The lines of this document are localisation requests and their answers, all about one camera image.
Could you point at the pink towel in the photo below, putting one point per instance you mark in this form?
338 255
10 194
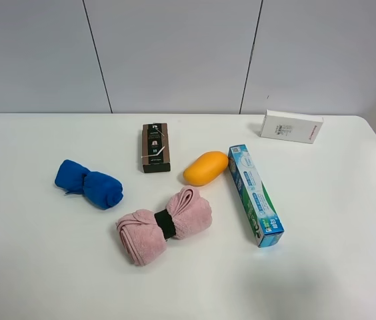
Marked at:
143 239

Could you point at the brown coffee capsule box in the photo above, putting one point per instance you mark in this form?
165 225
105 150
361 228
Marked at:
155 155

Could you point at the yellow mango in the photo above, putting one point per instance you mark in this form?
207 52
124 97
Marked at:
206 168

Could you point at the blue rolled towel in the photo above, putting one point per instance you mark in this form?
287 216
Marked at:
102 190

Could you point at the blue green toothpaste box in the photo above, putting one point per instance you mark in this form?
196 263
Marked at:
263 218

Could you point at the white cardboard box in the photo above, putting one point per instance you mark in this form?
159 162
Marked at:
293 127

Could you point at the black band on pink towel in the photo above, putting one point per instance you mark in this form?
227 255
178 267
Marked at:
165 222

